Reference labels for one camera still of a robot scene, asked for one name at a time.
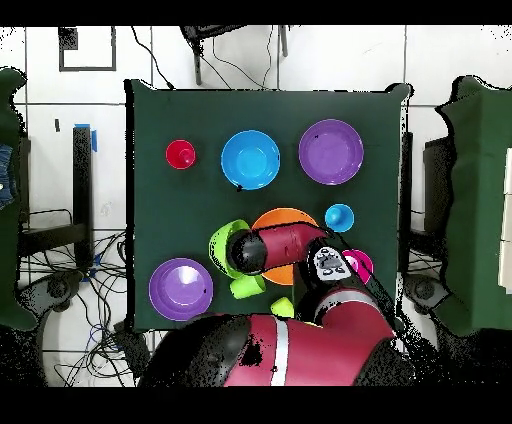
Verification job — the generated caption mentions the orange plastic bowl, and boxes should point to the orange plastic bowl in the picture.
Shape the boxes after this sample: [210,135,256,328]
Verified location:
[250,206,321,287]

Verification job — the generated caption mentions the green plastic bowl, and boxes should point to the green plastic bowl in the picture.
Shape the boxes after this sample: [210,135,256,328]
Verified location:
[207,218,257,280]

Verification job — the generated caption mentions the yellow-green plastic cup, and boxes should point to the yellow-green plastic cup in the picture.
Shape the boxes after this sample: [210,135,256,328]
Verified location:
[270,296,297,320]

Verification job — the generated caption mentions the blue plastic bowl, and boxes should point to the blue plastic bowl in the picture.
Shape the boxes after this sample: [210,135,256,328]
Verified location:
[220,129,282,192]

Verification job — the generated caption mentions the blue plastic cup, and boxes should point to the blue plastic cup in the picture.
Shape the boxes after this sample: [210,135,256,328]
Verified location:
[324,203,356,234]

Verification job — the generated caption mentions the red plastic cup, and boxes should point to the red plastic cup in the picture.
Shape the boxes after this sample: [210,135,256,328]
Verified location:
[165,138,197,171]

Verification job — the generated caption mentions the dark green tablecloth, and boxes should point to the dark green tablecloth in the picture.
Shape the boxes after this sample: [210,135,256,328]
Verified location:
[124,78,413,335]

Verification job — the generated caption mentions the magenta plastic bowl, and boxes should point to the magenta plastic bowl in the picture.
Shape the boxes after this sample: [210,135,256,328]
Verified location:
[340,248,375,286]

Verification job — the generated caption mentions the black metal stand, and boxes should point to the black metal stand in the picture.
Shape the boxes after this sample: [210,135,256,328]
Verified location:
[397,131,455,277]
[17,126,94,268]

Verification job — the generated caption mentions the black tripod stand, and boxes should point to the black tripod stand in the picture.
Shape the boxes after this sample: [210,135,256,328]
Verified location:
[178,25,290,86]

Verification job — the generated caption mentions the blue tape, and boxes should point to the blue tape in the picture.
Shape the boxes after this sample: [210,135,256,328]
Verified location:
[74,122,98,153]

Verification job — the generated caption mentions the black power box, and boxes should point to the black power box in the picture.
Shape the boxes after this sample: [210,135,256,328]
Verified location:
[112,319,152,379]

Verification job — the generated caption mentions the green cloth covered table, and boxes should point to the green cloth covered table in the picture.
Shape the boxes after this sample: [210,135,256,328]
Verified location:
[0,66,37,331]
[435,75,512,337]

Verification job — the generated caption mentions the white box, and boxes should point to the white box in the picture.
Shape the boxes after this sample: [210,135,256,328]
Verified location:
[497,147,512,295]

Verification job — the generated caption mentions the blue denim fabric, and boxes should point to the blue denim fabric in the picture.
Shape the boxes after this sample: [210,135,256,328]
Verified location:
[0,143,18,211]

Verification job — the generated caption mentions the tangle of cables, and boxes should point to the tangle of cables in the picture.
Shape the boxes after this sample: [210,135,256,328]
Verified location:
[23,229,161,387]

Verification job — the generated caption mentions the black floor cable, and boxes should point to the black floor cable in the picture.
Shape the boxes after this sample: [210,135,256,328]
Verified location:
[130,26,176,91]

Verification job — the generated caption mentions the black floor frame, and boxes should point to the black floor frame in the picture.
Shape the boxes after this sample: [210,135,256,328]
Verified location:
[58,26,118,73]

